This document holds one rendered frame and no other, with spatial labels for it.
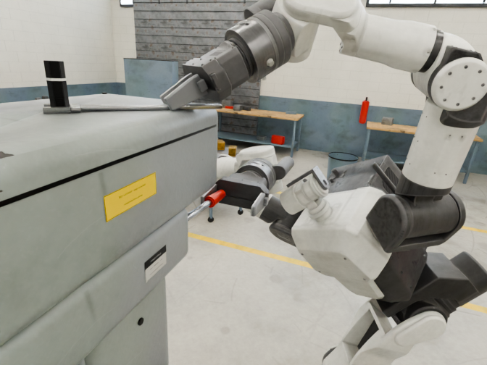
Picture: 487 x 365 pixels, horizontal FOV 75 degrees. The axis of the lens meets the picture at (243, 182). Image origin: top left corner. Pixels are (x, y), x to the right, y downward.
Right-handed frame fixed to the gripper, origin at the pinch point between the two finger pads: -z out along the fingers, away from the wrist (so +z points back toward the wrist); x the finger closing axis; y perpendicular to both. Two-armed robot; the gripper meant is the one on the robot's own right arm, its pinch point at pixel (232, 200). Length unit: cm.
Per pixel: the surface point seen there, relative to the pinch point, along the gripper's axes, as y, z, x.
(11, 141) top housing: -19.1, -36.9, -5.3
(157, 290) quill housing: 9.8, -18.9, -5.1
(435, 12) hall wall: -134, 727, 119
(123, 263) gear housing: -2.0, -28.0, -3.1
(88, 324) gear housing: 2.1, -34.3, -3.0
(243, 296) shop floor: 170, 163, -51
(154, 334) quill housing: 17.8, -20.4, -5.1
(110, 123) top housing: -19.1, -26.3, -4.6
